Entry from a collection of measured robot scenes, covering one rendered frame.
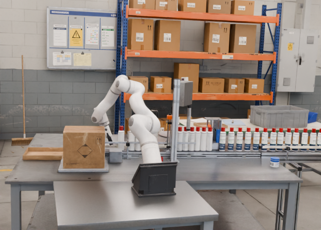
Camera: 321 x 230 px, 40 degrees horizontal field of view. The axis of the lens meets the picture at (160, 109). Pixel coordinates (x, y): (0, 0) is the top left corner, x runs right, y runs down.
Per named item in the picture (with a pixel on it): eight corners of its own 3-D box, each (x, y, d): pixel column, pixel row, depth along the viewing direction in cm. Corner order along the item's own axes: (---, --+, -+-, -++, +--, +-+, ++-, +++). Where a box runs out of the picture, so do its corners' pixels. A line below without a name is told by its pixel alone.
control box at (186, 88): (192, 104, 367) (193, 81, 364) (183, 106, 352) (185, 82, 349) (180, 103, 371) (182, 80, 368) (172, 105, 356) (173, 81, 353)
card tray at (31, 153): (64, 151, 377) (64, 147, 376) (61, 160, 351) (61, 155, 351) (27, 151, 372) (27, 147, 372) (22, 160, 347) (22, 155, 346)
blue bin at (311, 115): (305, 119, 604) (306, 111, 602) (317, 121, 592) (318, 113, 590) (295, 121, 586) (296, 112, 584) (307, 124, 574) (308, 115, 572)
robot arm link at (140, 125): (162, 144, 298) (155, 114, 310) (138, 140, 287) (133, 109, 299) (152, 152, 305) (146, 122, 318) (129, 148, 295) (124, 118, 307)
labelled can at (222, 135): (223, 149, 384) (225, 126, 381) (225, 151, 379) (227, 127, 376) (218, 149, 384) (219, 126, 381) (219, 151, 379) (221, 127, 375)
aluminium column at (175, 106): (175, 160, 365) (179, 78, 354) (176, 161, 360) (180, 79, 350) (170, 160, 364) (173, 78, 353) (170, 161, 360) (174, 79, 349)
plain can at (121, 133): (123, 149, 372) (124, 125, 369) (123, 151, 367) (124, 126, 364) (117, 149, 372) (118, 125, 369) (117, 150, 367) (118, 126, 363)
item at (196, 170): (239, 137, 472) (240, 135, 471) (303, 182, 325) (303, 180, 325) (36, 135, 443) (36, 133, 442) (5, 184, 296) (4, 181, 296)
